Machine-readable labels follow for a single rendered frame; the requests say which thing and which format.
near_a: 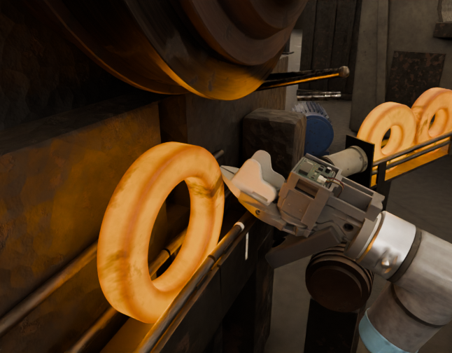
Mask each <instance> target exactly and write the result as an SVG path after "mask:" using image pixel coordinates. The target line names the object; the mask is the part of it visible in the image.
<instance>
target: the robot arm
mask: <svg viewBox="0 0 452 353"><path fill-rule="evenodd" d="M312 160H315V161H317V162H319V163H321V164H323V165H319V164H318V163H316V162H314V161H312ZM324 165H326V166H327V168H326V167H325V166H324ZM220 171H221V173H222V176H223V181H224V182H225V183H226V184H227V186H228V188H229V189H230V190H231V191H232V192H233V194H234V195H235V196H236V197H237V198H238V200H239V202H240V203H241V204H242V205H243V206H244V207H245V208H246V209H247V210H248V211H249V212H250V213H252V214H253V215H254V216H256V217H257V218H259V219H260V220H261V221H264V222H265V223H268V224H269V225H272V226H274V227H276V228H278V229H279V230H284V231H286V232H287V233H291V235H288V236H286V237H283V238H280V239H277V240H276V241H275V242H274V243H273V245H272V246H271V248H270V250H269V251H268V252H267V253H266V255H265V258H266V260H267V262H268V263H269V264H270V266H271V267H272V268H273V269H276V268H279V267H281V266H284V265H287V264H289V263H292V262H295V261H298V260H300V259H302V258H306V257H307V256H310V255H313V254H316V253H318V252H321V251H324V250H326V249H329V248H331V247H335V246H337V245H339V244H341V241H342V240H343V239H344V240H346V241H347V243H346V246H345V249H344V255H345V256H347V257H349V258H351V259H353V260H354V259H355V260H356V263H357V264H359V265H361V266H362V267H364V268H366V269H368V270H370V271H372V272H374V273H376V274H377V275H379V276H381V277H383V278H385V279H386V280H387V282H386V284H385V286H384V287H383V289H382V290H381V292H380V294H379V296H378V298H377V299H376V300H375V302H374V303H373V305H372V306H371V307H370V308H368V309H367V310H366V311H365V315H364V316H363V318H362V319H361V320H360V323H359V334H360V337H361V340H362V342H363V343H364V345H365V347H366V348H367V349H368V350H369V351H370V352H371V353H417V352H418V350H419V349H420V348H421V347H422V346H423V345H424V344H425V343H426V342H427V341H428V340H429V339H431V337H432V336H433V335H434V334H435V333H436V332H438V330H439V329H441V328H442V327H443V326H444V325H445V324H447V323H449V322H450V321H451V320H452V244H451V243H449V242H447V241H445V240H443V239H441V238H439V237H436V236H434V235H432V234H430V233H428V232H426V231H424V230H422V229H420V228H418V227H416V226H415V225H413V224H411V223H409V222H407V221H405V220H403V219H401V218H399V217H397V216H395V215H392V214H390V213H388V212H386V211H383V212H381V210H382V209H383V206H382V202H383V201H384V198H385V196H383V195H381V194H379V193H377V192H375V191H373V190H370V189H368V188H366V187H364V186H362V185H360V184H358V183H356V182H354V181H352V180H350V179H347V178H346V177H344V176H342V175H341V172H342V169H339V168H338V167H335V166H334V165H331V164H329V163H327V162H325V161H323V160H321V159H319V158H317V157H315V156H313V155H310V154H308V153H306V155H305V157H303V158H301V160H300V161H299V162H298V163H297V164H296V165H295V167H294V168H293V169H292V171H291V172H290V174H289V176H288V179H286V180H285V179H284V177H283V176H282V175H280V174H279V173H277V172H275V171H274V170H273V169H272V168H271V157H270V155H269V154H268V152H266V151H257V152H255V154H254V155H253V157H252V158H251V159H247V161H246V162H245V163H244V164H243V165H242V166H241V168H240V169H239V168H236V167H229V166H223V165H222V166H220ZM277 198H278V201H277V202H278V203H276V204H274V203H273V202H272V201H274V200H275V199H277Z"/></svg>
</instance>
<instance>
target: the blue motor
mask: <svg viewBox="0 0 452 353"><path fill-rule="evenodd" d="M292 111H296V112H302V113H303V114H305V115H306V119H307V122H306V136H305V144H304V156H305V155H306V153H308V154H310V155H313V156H321V157H323V156H324V155H329V154H330V152H329V150H328V148H329V147H330V145H331V143H332V141H333V138H334V131H333V128H332V126H333V125H332V123H331V120H330V118H329V116H328V114H327V113H326V111H325V109H324V108H323V107H322V106H320V105H319V103H318V104H316V103H315V102H314V103H312V102H311V101H310V102H307V101H306V102H302V103H301V104H300V103H298V105H297V106H296V105H295V108H292Z"/></svg>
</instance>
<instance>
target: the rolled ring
mask: <svg viewBox="0 0 452 353"><path fill-rule="evenodd" d="M182 180H185V182H186V184H187V186H188V190H189V193H190V221H189V225H188V230H187V233H186V236H185V239H184V241H183V244H182V247H181V249H180V251H179V253H178V255H177V256H176V258H175V259H174V261H173V263H172V264H171V265H170V266H169V268H168V269H167V270H166V271H165V272H164V273H163V274H162V275H160V276H159V277H158V278H157V279H154V280H153V281H151V279H150V275H149V272H148V245H149V241H150V235H151V232H152V229H153V225H154V222H155V219H156V217H157V214H158V212H159V210H160V208H161V206H162V204H163V202H164V201H165V199H166V198H167V196H168V194H170V192H171V191H172V190H173V189H174V187H175V186H176V185H178V184H179V183H180V182H181V181H182ZM224 201H225V194H224V184H223V176H222V173H221V171H220V167H219V165H218V162H217V161H216V159H215V158H214V157H213V155H212V154H211V153H210V152H208V151H207V150H206V149H205V148H202V147H201V146H195V145H190V144H183V143H179V142H173V141H171V142H166V143H163V144H159V145H156V146H154V147H152V148H150V149H149V150H147V151H146V152H145V153H143V154H142V155H141V156H140V157H139V158H138V159H136V160H135V162H134V163H133V164H132V165H131V166H130V167H129V169H128V170H127V171H126V172H125V174H124V175H123V177H122V178H121V180H120V182H119V183H118V185H117V187H116V188H115V190H114V192H113V194H112V196H111V199H110V201H109V204H108V206H107V208H106V212H105V214H104V218H103V221H102V224H101V230H100V233H99V241H98V247H97V272H98V277H99V283H100V286H101V289H102V291H103V293H104V295H105V297H106V299H107V301H108V302H109V303H110V304H111V305H112V306H113V307H114V308H115V309H116V310H117V311H119V312H121V313H123V314H125V315H128V316H130V317H132V318H135V319H137V320H139V321H142V322H144V323H149V324H152V323H156V322H157V320H158V319H159V318H160V317H161V316H162V314H163V313H164V311H165V310H166V309H167V308H168V306H169V305H170V304H171V302H172V301H173V300H174V298H175V297H176V296H177V295H178V293H179V292H180V291H181V289H182V288H183V287H184V286H185V285H186V283H187V282H188V280H189V279H190V278H191V276H193V274H194V273H195V272H196V270H197V269H198V267H199V266H200V265H201V264H202V263H203V261H204V260H205V259H206V258H207V256H208V255H209V254H210V253H211V252H212V251H213V249H214V248H215V247H216V246H217V243H218V239H219V236H220V230H221V226H222V222H223V212H224Z"/></svg>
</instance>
